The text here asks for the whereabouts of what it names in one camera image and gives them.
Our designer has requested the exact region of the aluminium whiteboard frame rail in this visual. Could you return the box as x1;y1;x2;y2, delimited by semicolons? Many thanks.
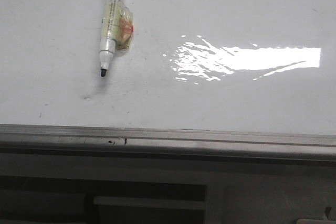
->
1;124;335;166

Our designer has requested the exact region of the white object bottom right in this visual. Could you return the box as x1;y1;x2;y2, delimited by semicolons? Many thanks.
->
296;207;335;224

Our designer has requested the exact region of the white whiteboard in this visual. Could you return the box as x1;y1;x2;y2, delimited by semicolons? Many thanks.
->
1;0;335;135

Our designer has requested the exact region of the white whiteboard marker with tape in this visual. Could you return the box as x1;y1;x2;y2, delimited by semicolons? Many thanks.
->
99;0;134;77

